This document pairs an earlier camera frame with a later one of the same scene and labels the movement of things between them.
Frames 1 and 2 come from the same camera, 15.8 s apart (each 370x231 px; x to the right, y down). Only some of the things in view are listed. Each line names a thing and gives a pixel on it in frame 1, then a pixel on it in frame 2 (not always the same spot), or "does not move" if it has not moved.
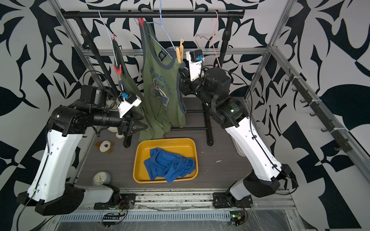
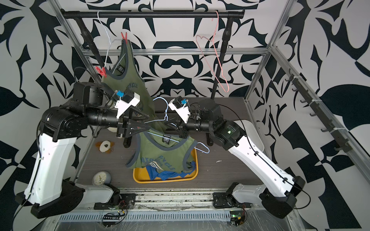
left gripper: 127,130 does not move
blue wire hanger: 161,24 → 165,119
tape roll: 105,146 does not move
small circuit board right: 238,218 does not move
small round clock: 101,178 does not move
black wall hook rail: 298,84 does not move
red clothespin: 119,71 → 102,71
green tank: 164,106 → 160,145
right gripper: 188,87 → 183,129
